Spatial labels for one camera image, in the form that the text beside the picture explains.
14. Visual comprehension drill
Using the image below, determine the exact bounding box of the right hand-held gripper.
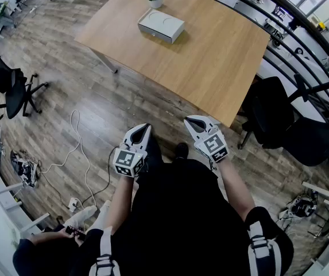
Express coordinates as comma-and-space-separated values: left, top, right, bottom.
183, 114, 230, 164

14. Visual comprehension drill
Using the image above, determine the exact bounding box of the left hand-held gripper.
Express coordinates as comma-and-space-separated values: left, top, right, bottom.
112, 122, 153, 178

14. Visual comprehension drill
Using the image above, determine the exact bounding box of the white rectangular box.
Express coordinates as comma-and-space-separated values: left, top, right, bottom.
137, 24, 173, 44
137, 7, 185, 45

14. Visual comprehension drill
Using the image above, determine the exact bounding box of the person's right forearm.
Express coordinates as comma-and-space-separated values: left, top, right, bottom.
216, 156, 257, 221

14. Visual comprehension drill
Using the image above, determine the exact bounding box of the person's left forearm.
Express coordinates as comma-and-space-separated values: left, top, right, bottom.
105, 173, 135, 233

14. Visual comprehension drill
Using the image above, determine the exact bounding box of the black shoe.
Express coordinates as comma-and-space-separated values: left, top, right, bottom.
175, 142, 190, 159

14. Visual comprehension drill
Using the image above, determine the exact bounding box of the metal table leg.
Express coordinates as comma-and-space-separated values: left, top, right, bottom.
91, 48, 119, 74

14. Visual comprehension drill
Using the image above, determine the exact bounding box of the person's black clothing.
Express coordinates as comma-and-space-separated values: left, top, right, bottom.
76, 131, 295, 276

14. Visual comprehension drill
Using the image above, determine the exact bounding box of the black phone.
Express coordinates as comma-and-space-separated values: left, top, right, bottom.
65, 225, 85, 239

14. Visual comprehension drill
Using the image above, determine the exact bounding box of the pile of gear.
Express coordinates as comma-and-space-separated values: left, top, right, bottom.
278, 189, 320, 221
10, 149, 41, 189

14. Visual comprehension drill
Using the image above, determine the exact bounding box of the wooden table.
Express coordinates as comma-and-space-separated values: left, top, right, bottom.
208, 0, 329, 126

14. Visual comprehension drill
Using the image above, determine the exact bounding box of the white cable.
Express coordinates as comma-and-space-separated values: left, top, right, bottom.
39, 109, 98, 210

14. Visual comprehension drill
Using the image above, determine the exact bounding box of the white shoulder strap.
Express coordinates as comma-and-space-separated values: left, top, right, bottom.
88, 225, 122, 276
247, 220, 283, 276

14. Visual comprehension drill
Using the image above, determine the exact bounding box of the white desk frame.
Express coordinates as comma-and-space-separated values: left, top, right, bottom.
301, 162, 329, 276

